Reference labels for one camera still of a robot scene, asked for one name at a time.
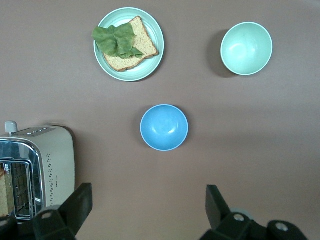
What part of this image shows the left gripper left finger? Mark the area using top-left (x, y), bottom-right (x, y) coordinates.
top-left (33, 183), bottom-right (93, 240)

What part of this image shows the beige and chrome toaster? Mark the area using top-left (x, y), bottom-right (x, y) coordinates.
top-left (0, 120), bottom-right (76, 221)

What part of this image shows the light green plate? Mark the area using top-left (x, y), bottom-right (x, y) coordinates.
top-left (93, 6), bottom-right (165, 82)

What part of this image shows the green lettuce leaf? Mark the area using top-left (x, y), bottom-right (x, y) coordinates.
top-left (92, 22), bottom-right (145, 60)

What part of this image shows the light green bowl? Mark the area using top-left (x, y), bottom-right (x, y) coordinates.
top-left (220, 21), bottom-right (273, 77)

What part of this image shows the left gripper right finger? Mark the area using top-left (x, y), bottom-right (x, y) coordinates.
top-left (199, 184), bottom-right (308, 240)

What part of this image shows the blue bowl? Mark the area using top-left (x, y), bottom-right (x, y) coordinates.
top-left (139, 104), bottom-right (190, 152)

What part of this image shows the toast slice in toaster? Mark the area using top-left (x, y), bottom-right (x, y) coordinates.
top-left (0, 167), bottom-right (16, 218)

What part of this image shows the brown bread slice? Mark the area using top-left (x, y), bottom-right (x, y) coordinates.
top-left (102, 15), bottom-right (160, 73)

